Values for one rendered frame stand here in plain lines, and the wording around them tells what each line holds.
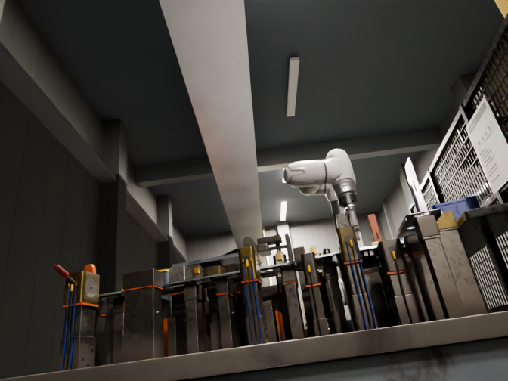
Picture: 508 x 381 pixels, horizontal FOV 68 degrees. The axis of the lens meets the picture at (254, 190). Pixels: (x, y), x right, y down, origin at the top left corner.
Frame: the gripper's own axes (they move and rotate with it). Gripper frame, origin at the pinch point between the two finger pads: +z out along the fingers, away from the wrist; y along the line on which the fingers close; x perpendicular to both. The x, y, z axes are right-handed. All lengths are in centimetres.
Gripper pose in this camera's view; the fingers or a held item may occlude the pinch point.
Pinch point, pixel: (357, 243)
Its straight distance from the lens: 154.3
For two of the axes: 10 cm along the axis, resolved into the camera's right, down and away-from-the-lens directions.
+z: 1.2, 9.0, -4.1
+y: -2.0, -3.8, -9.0
